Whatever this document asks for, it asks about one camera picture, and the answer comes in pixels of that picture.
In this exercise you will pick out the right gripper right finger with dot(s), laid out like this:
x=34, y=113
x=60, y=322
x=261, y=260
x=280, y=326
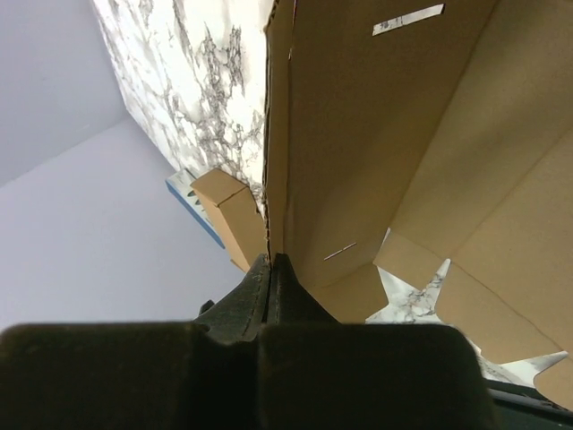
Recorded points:
x=288, y=301

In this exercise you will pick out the long blue box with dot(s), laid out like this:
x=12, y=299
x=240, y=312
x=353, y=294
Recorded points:
x=180, y=186

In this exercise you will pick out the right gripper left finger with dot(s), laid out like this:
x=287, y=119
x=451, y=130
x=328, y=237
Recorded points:
x=239, y=315

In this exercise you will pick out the brown cardboard box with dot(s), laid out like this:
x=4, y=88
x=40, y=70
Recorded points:
x=234, y=214
x=404, y=136

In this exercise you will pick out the folded brown cardboard box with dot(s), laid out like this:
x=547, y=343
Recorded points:
x=234, y=214

